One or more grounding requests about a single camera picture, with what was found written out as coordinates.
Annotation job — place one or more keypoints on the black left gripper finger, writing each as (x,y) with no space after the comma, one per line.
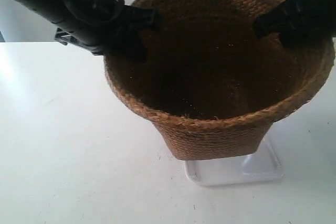
(137,19)
(124,44)

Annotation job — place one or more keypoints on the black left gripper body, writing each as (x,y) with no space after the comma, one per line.
(89,23)

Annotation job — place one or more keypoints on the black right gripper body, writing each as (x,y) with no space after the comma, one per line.
(308,20)

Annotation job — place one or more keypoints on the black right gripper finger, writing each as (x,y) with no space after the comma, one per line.
(280,19)

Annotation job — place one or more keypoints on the brown woven basket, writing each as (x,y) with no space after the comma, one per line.
(208,85)

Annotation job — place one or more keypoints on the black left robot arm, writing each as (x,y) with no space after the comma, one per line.
(54,10)

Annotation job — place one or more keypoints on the white plastic tray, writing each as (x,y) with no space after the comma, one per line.
(260,166)

